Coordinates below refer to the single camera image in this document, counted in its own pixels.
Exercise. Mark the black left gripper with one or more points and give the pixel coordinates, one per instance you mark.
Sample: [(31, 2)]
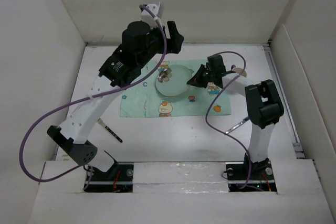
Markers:
[(176, 39)]

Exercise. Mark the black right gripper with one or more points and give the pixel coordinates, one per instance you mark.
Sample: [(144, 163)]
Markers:
[(196, 80)]

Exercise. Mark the green floral plate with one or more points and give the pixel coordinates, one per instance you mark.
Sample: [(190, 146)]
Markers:
[(172, 81)]

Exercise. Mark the purple ceramic mug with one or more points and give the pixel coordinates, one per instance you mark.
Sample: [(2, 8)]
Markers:
[(239, 70)]

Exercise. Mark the green cartoon print cloth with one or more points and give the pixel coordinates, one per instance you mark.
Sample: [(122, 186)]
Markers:
[(143, 100)]

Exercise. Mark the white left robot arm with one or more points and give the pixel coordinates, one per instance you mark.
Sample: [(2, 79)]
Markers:
[(72, 134)]

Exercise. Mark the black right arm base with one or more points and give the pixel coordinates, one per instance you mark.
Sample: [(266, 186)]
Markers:
[(247, 176)]

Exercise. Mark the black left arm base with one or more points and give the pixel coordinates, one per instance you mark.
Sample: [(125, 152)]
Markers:
[(121, 180)]

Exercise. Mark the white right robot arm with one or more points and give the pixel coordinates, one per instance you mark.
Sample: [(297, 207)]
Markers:
[(263, 102)]

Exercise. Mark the steel table knife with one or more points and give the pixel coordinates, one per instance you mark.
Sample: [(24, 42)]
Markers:
[(242, 122)]

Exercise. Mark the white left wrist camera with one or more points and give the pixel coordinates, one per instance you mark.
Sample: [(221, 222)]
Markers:
[(152, 12)]

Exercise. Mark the steel fork black handle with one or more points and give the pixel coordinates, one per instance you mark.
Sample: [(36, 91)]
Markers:
[(111, 132)]

